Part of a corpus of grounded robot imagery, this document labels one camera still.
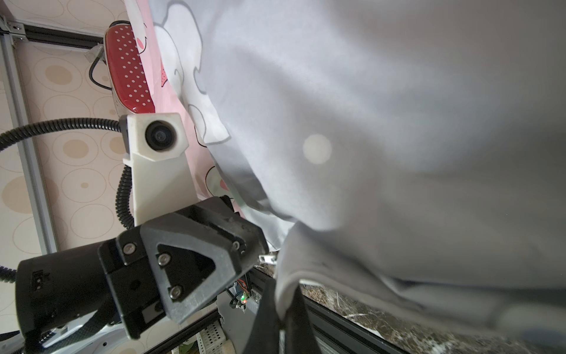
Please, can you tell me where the red and chrome toaster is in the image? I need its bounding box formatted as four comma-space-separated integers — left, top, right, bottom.
103, 22, 156, 116

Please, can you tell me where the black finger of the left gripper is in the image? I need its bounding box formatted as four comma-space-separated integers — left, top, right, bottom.
140, 196, 269, 323

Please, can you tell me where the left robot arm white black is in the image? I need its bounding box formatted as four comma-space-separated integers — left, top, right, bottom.
1, 114, 268, 353

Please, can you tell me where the black toaster power cord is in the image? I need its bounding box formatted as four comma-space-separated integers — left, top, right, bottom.
88, 19, 131, 91

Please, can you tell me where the pink cartoon pillow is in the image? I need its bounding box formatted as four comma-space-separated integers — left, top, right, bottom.
125, 1, 242, 213

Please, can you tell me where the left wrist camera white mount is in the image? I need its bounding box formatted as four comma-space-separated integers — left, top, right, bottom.
119, 113, 198, 226

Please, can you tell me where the horizontal aluminium frame rail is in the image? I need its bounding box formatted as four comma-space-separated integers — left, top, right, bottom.
1, 16, 103, 50

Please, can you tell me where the left diagonal aluminium rail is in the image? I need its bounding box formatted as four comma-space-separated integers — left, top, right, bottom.
1, 34, 59, 255

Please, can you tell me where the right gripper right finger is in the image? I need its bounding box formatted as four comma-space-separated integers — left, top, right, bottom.
284, 287, 321, 354

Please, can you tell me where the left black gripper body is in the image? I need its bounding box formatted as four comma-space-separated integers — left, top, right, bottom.
16, 223, 177, 341

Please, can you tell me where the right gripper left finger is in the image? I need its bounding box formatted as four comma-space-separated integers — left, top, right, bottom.
243, 279, 280, 354

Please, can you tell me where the black base rail with electronics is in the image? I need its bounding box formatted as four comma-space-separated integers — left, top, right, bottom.
152, 264, 401, 353

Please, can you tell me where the grey polar bear pillow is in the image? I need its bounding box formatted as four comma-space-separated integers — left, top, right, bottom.
147, 0, 566, 350

